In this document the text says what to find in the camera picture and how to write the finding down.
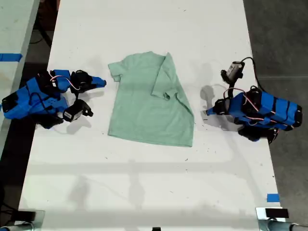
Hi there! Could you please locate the pale green T-shirt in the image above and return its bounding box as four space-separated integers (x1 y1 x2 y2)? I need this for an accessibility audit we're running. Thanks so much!
107 51 195 148

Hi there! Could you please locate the long blue tape strip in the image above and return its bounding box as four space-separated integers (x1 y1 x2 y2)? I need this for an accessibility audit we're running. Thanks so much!
0 53 23 62

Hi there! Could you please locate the white side table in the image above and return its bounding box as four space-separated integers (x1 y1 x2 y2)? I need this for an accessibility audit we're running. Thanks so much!
0 0 40 150

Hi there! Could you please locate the small black box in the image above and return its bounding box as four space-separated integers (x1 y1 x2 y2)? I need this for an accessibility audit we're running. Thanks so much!
17 210 37 220
265 208 289 218

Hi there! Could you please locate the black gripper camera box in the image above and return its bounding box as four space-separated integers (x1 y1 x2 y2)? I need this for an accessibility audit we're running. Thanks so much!
220 61 245 85
63 99 94 123

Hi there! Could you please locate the black camera cable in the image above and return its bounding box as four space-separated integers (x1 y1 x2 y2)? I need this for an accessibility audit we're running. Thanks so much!
240 56 264 91

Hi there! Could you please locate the metal table clamp bracket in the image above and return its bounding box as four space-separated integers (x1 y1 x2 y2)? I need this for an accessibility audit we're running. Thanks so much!
255 206 290 231

